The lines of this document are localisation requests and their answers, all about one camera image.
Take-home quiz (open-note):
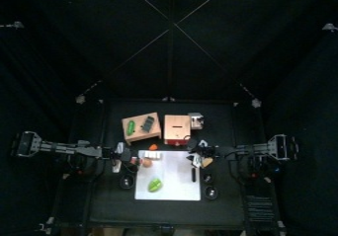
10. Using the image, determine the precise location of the wooden slotted box red base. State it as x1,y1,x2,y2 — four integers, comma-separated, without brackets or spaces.
163,114,192,146

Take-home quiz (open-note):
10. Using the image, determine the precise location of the striped salmon toy sushi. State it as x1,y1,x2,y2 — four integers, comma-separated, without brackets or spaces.
131,157,155,169

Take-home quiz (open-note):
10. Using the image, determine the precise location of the white segmented toy block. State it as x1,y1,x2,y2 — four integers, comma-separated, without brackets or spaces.
142,150,164,160

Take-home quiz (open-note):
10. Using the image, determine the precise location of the wooden box with greens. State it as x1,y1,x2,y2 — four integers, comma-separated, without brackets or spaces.
122,112,163,145

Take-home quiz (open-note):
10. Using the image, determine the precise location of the green toy vegetable half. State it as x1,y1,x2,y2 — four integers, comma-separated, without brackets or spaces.
147,178,164,194

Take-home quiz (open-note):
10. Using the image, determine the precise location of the tan wooden toy piece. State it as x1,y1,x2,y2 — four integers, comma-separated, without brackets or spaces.
200,157,215,168

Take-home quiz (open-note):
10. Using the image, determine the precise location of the thin white cross cord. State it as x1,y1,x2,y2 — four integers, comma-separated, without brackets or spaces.
122,0,258,100
80,0,234,98

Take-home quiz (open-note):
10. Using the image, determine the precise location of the dark grey ridged toy piece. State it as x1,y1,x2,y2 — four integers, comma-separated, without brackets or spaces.
140,116,158,133

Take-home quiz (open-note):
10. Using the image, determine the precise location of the white cutting board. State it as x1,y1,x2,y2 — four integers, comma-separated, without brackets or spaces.
134,149,202,201

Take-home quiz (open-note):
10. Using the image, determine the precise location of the small white toy appliance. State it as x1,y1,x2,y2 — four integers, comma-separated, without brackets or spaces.
187,112,206,131

